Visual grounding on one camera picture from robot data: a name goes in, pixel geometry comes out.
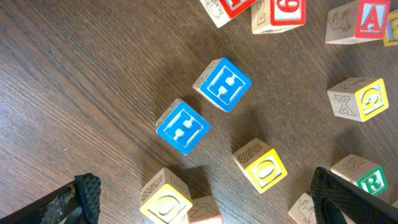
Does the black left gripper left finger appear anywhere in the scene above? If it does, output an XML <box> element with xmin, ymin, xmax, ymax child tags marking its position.
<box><xmin>1</xmin><ymin>173</ymin><xmax>101</xmax><ymax>224</ymax></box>

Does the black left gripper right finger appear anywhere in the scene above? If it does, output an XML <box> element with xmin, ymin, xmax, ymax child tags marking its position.
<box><xmin>310</xmin><ymin>167</ymin><xmax>397</xmax><ymax>224</ymax></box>

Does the green R block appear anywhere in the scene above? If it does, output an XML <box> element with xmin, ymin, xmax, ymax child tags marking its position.
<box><xmin>331</xmin><ymin>154</ymin><xmax>388</xmax><ymax>197</ymax></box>

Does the red A block lower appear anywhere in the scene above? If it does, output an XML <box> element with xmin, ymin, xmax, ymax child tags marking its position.
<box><xmin>288</xmin><ymin>192</ymin><xmax>317</xmax><ymax>224</ymax></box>

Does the red a block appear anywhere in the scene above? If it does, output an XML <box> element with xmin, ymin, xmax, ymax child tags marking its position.
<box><xmin>325</xmin><ymin>0</ymin><xmax>391</xmax><ymax>45</ymax></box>
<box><xmin>288</xmin><ymin>192</ymin><xmax>317</xmax><ymax>224</ymax></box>

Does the yellow O block upper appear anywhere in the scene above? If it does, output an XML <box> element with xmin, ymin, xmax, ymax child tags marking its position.
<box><xmin>233</xmin><ymin>138</ymin><xmax>288</xmax><ymax>194</ymax></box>

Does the yellow o block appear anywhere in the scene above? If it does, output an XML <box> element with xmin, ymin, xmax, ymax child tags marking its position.
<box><xmin>139</xmin><ymin>167</ymin><xmax>193</xmax><ymax>224</ymax></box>
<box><xmin>233</xmin><ymin>138</ymin><xmax>288</xmax><ymax>194</ymax></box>

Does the yellow O block lower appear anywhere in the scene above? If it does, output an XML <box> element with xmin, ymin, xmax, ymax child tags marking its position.
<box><xmin>139</xmin><ymin>167</ymin><xmax>193</xmax><ymax>224</ymax></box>

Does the yellow G block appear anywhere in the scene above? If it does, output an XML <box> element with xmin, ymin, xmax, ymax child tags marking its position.
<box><xmin>327</xmin><ymin>78</ymin><xmax>389</xmax><ymax>122</ymax></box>

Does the red I block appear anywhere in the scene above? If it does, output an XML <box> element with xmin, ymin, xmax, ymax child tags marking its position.
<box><xmin>187</xmin><ymin>195</ymin><xmax>224</xmax><ymax>224</ymax></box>

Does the blue H block lower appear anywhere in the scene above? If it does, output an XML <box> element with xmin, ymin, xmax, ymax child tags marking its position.
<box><xmin>155</xmin><ymin>98</ymin><xmax>211</xmax><ymax>156</ymax></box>

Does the blue h block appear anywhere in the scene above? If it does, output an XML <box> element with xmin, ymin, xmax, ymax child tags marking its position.
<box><xmin>155</xmin><ymin>98</ymin><xmax>211</xmax><ymax>156</ymax></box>
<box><xmin>193</xmin><ymin>57</ymin><xmax>252</xmax><ymax>113</ymax></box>

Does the blue H block upper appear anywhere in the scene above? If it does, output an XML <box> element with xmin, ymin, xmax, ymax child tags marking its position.
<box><xmin>193</xmin><ymin>57</ymin><xmax>252</xmax><ymax>113</ymax></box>

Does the red A block upper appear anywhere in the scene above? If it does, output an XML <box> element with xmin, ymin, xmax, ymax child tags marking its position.
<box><xmin>325</xmin><ymin>0</ymin><xmax>391</xmax><ymax>45</ymax></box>

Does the red 6 block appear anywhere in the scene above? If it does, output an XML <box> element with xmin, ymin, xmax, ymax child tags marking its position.
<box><xmin>251</xmin><ymin>0</ymin><xmax>307</xmax><ymax>34</ymax></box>

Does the red M block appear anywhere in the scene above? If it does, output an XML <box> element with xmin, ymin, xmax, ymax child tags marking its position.
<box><xmin>200</xmin><ymin>0</ymin><xmax>257</xmax><ymax>28</ymax></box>

